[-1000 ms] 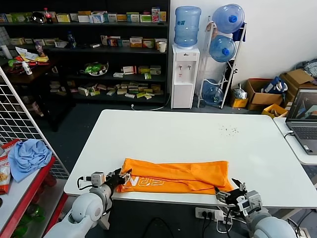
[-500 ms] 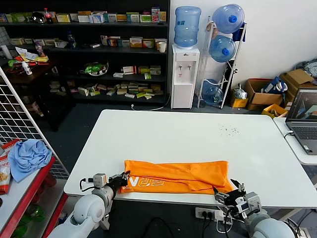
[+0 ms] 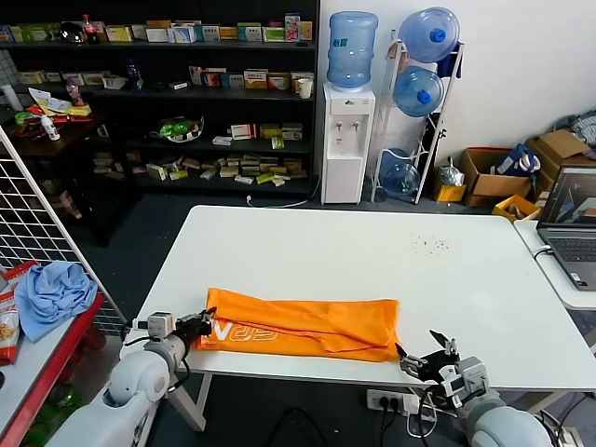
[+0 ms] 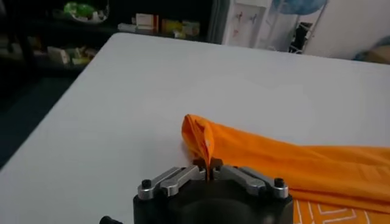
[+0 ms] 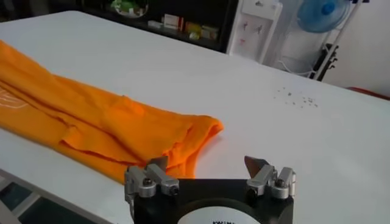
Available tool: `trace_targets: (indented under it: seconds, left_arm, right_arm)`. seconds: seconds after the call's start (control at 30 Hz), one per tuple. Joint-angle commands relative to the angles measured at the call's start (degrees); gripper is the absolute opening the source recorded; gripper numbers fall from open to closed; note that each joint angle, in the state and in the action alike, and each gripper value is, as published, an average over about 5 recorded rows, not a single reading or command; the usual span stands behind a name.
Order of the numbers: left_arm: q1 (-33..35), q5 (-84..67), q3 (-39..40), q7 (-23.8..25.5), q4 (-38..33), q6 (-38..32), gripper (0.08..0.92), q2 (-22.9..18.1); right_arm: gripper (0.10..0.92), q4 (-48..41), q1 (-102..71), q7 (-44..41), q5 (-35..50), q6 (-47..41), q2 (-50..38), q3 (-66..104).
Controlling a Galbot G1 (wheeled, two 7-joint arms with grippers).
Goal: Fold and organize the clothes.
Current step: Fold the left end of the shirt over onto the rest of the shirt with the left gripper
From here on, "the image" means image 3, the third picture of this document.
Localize grey open laptop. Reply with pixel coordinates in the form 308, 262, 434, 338
535, 163, 596, 292

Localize small white side table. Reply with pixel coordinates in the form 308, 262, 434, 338
512, 218, 596, 311

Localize blue drink bottle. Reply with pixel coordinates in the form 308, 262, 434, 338
125, 58, 144, 92

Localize cola bottle red cap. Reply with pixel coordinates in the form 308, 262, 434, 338
81, 13, 102, 47

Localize white paper roll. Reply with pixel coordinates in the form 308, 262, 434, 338
0, 84, 23, 112

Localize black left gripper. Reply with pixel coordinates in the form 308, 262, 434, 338
176, 306, 219, 346

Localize row of green boxes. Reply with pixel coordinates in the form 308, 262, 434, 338
19, 23, 61, 44

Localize yellow plastic bin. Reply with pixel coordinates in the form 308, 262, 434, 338
492, 194, 543, 223

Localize orange yellow carton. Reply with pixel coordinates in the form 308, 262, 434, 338
438, 183, 468, 203

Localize white floor power strip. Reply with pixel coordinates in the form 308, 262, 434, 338
557, 425, 582, 447

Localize orange t-shirt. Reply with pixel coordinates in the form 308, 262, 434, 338
192, 286, 402, 364

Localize yellow orange medicine box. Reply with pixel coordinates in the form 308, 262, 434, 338
244, 69, 270, 91

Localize tan cardboard box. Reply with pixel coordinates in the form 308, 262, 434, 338
525, 129, 591, 187

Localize light blue crumpled cloth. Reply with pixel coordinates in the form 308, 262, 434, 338
14, 260, 100, 345

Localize orange snack bag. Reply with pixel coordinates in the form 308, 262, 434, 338
0, 291, 20, 367

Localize small white bottle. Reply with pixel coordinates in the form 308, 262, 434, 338
40, 114, 61, 142

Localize tall pink carton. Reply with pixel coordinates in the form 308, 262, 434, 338
285, 13, 303, 45

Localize yellow and white papers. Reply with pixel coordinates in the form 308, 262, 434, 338
26, 87, 92, 120

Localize blue water jug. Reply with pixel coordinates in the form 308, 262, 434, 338
397, 6, 462, 64
392, 64, 445, 118
379, 147, 422, 198
325, 11, 380, 91

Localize pile of striped clothes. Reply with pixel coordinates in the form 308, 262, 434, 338
551, 108, 596, 146

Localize white wire grid panel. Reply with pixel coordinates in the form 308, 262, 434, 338
0, 125, 132, 337

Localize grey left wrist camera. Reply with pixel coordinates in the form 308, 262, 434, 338
131, 312, 177, 338

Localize white metal jug rack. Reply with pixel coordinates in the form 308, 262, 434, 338
371, 28, 467, 206

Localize purple drink bottle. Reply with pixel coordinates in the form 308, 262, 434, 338
64, 76, 86, 108

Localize green plastic bottle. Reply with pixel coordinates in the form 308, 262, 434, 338
49, 384, 86, 418

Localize blue white medicine box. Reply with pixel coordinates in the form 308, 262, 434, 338
172, 24, 198, 45

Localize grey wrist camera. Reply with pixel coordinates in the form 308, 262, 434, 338
439, 355, 491, 398
131, 312, 177, 338

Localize black shelving unit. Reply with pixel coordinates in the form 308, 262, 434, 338
0, 0, 321, 197

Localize black floor cable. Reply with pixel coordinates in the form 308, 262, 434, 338
259, 407, 328, 447

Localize large white table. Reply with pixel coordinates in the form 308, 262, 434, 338
135, 204, 596, 393

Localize silvery crumpled bag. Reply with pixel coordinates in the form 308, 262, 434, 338
436, 156, 467, 188

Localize shiny black bowl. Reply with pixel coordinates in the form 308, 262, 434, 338
59, 20, 87, 46

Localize bowl of green packets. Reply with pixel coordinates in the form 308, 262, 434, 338
149, 115, 207, 143

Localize white water dispenser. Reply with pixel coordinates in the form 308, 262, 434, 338
321, 83, 377, 206

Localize blue and white bag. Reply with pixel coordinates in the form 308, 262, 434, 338
490, 142, 543, 178

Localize white power cable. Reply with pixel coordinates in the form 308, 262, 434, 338
246, 173, 325, 210

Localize dark wooden table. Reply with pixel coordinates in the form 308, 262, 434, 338
0, 109, 142, 249

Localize red and white snack bag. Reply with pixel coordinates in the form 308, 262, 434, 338
0, 262, 39, 292

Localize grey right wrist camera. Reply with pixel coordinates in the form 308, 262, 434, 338
439, 355, 491, 398

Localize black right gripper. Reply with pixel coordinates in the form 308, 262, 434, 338
394, 330, 461, 386

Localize dark blue hanging cloth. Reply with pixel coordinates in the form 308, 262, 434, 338
436, 40, 467, 80

